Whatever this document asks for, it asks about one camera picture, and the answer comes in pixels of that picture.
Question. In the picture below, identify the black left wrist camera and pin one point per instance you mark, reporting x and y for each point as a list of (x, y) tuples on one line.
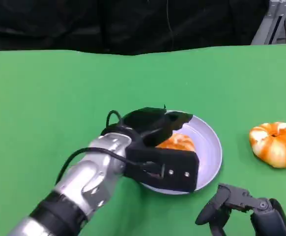
[(172, 167)]

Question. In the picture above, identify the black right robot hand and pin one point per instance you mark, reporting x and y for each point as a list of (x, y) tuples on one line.
[(265, 214)]

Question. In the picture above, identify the orange and white bread roll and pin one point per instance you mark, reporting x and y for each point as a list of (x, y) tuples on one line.
[(178, 142), (275, 147)]

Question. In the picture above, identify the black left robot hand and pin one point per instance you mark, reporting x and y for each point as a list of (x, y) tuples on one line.
[(155, 123)]

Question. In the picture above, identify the black backdrop curtain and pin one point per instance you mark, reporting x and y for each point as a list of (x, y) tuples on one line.
[(108, 24)]

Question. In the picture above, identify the grey metal frame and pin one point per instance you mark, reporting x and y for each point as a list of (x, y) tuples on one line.
[(268, 24)]

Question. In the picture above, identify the green table cloth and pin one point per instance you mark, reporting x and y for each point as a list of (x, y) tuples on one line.
[(59, 86)]

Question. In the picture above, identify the lilac plate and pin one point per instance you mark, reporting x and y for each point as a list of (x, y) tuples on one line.
[(207, 150)]

